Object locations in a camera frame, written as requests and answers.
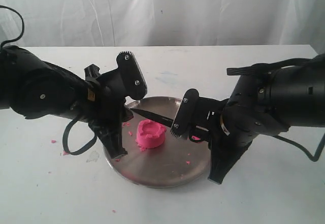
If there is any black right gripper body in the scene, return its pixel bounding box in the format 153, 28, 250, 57
189, 76, 289, 158

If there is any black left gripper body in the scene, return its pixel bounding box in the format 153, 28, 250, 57
68, 65, 134, 128

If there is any black knife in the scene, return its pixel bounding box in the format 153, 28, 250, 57
131, 108, 174, 128

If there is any pink clay lump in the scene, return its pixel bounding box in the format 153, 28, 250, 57
136, 119, 167, 151

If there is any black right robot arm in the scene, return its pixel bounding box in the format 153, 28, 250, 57
171, 54, 324, 184

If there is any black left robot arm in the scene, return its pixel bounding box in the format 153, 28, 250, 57
1, 46, 147, 159

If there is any pink smear crumb on plate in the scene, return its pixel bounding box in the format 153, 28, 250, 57
190, 136, 203, 143

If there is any round steel plate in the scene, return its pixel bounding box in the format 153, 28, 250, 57
103, 96, 220, 189

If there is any white curtain backdrop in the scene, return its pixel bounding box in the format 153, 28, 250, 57
1, 0, 324, 52

